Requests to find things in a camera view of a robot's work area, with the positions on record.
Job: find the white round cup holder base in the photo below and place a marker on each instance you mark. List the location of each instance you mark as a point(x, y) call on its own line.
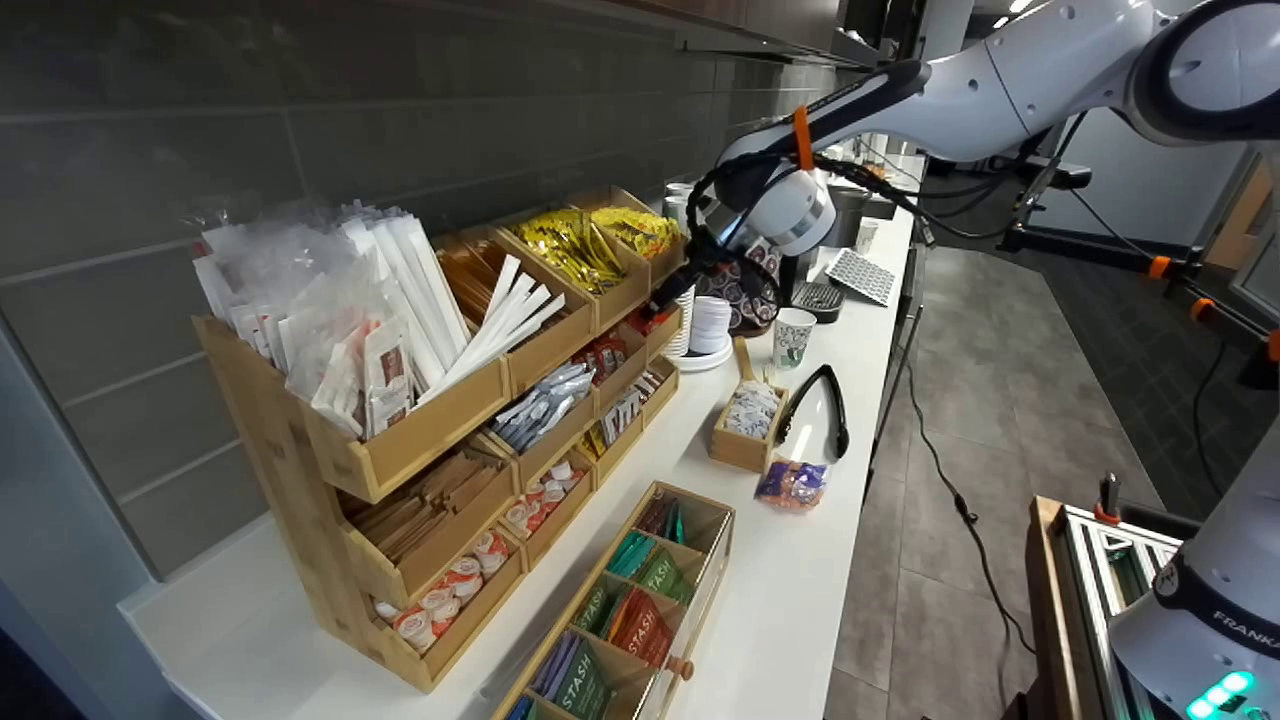
point(704, 361)

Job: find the purple tea bags pile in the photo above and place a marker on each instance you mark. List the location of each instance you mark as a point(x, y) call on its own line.
point(567, 673)

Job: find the grey sachets pile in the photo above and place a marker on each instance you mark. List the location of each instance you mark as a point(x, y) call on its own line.
point(546, 407)

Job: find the yellow sachets pile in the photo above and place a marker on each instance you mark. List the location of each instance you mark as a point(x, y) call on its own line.
point(639, 229)
point(572, 252)

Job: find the printed paper cup stack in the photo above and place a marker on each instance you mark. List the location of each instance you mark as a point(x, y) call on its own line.
point(709, 325)

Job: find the wooden tea box clear lid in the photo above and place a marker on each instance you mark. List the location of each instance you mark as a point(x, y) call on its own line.
point(702, 504)

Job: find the grey tablet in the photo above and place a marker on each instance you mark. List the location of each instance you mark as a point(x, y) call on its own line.
point(860, 277)

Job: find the wooden framed metal cart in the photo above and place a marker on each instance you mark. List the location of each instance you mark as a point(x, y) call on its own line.
point(1047, 602)

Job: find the white mug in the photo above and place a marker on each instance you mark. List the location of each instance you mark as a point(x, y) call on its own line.
point(795, 340)

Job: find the teal tea bags pile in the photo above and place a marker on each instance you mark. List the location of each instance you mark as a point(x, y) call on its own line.
point(654, 564)

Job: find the black tripod orange clamps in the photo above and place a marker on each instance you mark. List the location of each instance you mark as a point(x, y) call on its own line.
point(1066, 245)

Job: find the wooden tiered condiment organizer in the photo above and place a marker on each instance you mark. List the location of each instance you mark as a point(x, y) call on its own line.
point(441, 423)

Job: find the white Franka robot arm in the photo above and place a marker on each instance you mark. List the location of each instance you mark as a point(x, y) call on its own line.
point(1041, 80)

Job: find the red white sachets pile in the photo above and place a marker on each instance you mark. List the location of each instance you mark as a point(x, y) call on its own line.
point(540, 502)
point(446, 593)

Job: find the white condiment sachets pile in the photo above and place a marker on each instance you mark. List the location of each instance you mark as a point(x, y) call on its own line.
point(600, 434)

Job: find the brown wooden sticks pile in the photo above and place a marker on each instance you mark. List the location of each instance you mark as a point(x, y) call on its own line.
point(434, 515)

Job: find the clear plastic cutlery packets pile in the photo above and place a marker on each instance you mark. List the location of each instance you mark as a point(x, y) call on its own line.
point(323, 320)

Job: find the white sriracha sauce sachet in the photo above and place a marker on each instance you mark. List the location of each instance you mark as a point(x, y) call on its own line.
point(621, 419)
point(654, 384)

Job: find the green tea bags pile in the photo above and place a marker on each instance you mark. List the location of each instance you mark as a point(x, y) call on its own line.
point(665, 522)

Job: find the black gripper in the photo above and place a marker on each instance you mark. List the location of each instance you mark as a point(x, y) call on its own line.
point(720, 263)

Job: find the red tea bags pile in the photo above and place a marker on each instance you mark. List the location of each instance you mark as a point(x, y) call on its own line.
point(641, 627)

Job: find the purple orange snack packet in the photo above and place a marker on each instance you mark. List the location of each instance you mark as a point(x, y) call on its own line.
point(790, 484)

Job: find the light wooden stirrers bundle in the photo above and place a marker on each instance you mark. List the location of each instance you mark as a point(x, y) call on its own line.
point(468, 272)

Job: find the white paper sticks bundle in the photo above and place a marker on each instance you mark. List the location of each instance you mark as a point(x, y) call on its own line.
point(514, 313)

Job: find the small open wooden box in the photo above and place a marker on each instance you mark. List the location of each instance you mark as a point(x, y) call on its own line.
point(732, 451)

